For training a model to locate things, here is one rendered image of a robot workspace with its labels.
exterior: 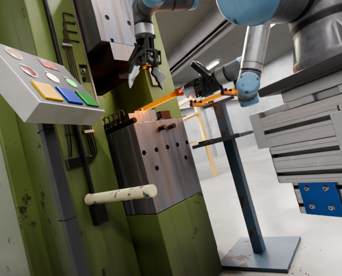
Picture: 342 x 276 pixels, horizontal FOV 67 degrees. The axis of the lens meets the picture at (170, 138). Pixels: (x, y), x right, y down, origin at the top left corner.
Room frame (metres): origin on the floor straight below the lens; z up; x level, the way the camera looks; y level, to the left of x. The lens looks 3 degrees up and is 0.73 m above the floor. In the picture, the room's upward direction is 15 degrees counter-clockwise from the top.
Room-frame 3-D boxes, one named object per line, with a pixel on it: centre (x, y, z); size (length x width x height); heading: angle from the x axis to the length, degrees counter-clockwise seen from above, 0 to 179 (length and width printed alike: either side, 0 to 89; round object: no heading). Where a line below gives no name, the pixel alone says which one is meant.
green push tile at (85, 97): (0.96, 0.27, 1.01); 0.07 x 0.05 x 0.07; 163
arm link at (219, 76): (1.07, -0.28, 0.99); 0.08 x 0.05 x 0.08; 138
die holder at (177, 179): (1.57, 0.24, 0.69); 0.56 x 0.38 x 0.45; 48
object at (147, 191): (1.06, 0.27, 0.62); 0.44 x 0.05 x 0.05; 48
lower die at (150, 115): (1.52, 0.27, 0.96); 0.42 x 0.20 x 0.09; 48
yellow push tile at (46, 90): (0.77, 0.33, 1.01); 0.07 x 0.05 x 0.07; 163
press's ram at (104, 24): (1.55, 0.24, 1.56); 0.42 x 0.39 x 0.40; 48
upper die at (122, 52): (1.52, 0.27, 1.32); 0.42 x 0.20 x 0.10; 48
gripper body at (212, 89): (1.12, -0.22, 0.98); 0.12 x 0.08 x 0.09; 48
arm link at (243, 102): (1.00, -0.33, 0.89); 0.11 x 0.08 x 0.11; 166
